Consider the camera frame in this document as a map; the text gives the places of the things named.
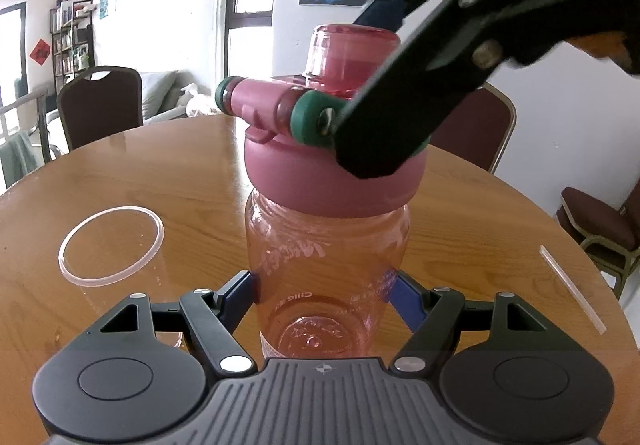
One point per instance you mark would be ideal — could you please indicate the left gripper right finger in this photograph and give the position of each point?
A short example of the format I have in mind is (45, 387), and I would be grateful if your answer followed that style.
(433, 317)

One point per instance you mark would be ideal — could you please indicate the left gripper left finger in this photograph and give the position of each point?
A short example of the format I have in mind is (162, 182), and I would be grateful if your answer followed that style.
(211, 318)

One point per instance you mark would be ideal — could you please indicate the pink green bottle cap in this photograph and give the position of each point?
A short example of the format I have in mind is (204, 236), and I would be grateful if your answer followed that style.
(288, 149)

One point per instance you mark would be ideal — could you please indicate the pink transparent water bottle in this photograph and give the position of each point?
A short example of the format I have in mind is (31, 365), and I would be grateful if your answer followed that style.
(321, 283)

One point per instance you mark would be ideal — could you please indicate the clear plastic straw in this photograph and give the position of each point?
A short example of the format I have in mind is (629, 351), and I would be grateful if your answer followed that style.
(584, 304)

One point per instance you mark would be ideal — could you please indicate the plastic bag on side table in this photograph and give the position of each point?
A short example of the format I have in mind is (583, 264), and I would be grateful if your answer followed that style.
(196, 103)

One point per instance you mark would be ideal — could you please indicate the maroon chair lower right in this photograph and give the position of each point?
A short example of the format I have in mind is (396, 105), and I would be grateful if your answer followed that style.
(610, 237)

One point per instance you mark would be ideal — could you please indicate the grey sofa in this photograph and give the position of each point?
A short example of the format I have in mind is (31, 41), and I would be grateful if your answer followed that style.
(165, 94)

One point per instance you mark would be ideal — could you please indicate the dark chair far side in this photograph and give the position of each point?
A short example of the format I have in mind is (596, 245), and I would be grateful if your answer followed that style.
(100, 102)

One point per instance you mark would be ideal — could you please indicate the wooden armchair with green cloth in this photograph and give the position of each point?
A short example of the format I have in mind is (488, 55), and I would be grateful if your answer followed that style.
(19, 155)

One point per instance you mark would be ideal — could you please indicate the dark bookshelf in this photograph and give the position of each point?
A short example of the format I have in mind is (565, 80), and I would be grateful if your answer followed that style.
(71, 30)

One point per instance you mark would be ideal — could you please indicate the maroon chair gold frame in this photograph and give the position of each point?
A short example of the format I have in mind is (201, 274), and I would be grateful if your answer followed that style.
(479, 129)

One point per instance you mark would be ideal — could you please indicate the red diamond wall decoration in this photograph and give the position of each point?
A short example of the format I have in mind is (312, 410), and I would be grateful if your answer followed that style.
(41, 52)

